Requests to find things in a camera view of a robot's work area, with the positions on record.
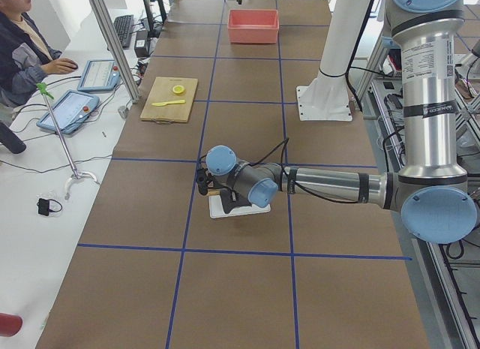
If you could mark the grey cloth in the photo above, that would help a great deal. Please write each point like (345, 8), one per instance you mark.
(231, 200)

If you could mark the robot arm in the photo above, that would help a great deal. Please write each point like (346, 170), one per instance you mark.
(430, 191)

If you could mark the white rectangular tray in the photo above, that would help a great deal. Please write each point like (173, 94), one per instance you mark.
(216, 210)

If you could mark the yellow plastic knife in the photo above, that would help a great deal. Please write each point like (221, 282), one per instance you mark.
(166, 103)

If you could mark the bamboo cutting board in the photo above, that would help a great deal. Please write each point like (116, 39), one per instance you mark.
(170, 100)

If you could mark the yellow lemon slice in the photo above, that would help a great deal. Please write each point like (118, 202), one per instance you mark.
(178, 89)

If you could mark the pink plastic bin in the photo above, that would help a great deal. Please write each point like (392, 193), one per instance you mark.
(253, 26)

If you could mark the black power adapter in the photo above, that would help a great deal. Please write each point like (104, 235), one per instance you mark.
(142, 44)

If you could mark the blue teach pendant far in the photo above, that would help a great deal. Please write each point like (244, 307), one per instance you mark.
(100, 75)

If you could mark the blue teach pendant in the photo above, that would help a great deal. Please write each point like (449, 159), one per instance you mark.
(72, 109)
(100, 75)

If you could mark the blue teach pendant near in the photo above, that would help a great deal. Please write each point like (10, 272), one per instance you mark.
(72, 109)

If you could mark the black keyboard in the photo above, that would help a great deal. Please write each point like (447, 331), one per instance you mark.
(124, 26)

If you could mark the small black device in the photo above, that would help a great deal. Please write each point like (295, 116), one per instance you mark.
(46, 206)

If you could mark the metal stand with green clip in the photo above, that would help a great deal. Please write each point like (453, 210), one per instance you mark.
(77, 174)

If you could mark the seated person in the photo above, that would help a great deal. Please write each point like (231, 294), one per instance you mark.
(26, 57)

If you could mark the red cylinder object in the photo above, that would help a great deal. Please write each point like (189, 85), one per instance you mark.
(10, 324)

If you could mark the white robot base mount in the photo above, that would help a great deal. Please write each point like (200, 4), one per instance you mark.
(326, 98)

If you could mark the aluminium frame post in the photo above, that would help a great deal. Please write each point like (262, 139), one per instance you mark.
(107, 29)

